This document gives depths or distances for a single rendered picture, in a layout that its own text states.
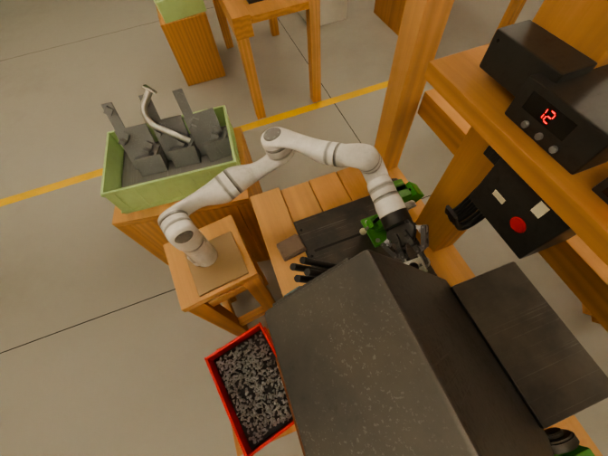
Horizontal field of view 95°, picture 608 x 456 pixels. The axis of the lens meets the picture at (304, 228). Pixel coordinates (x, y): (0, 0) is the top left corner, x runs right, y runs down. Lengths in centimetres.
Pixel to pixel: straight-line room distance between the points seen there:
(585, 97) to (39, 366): 279
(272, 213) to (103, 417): 166
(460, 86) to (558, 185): 26
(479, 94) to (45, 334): 271
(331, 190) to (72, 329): 203
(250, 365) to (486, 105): 97
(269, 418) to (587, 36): 114
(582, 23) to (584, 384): 66
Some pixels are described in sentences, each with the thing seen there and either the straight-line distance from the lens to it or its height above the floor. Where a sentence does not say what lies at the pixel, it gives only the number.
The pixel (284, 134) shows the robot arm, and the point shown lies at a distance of 92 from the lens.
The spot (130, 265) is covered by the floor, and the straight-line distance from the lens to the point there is 252.
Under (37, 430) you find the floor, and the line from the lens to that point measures 257.
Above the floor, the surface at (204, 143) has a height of 92.
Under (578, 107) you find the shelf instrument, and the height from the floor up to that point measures 161.
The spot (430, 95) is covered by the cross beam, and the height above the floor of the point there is 127.
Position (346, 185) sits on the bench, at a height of 88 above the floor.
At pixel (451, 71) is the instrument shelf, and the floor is 154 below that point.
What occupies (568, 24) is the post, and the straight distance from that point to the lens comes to 71.
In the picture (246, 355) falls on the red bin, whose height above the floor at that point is 88.
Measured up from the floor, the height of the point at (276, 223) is 90.
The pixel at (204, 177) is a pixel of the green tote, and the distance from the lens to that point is 142.
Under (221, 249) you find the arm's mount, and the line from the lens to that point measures 122.
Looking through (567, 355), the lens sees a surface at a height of 124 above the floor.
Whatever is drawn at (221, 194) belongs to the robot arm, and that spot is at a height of 121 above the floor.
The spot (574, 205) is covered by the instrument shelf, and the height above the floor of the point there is 153.
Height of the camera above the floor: 192
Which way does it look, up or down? 61 degrees down
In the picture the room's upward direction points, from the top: 8 degrees counter-clockwise
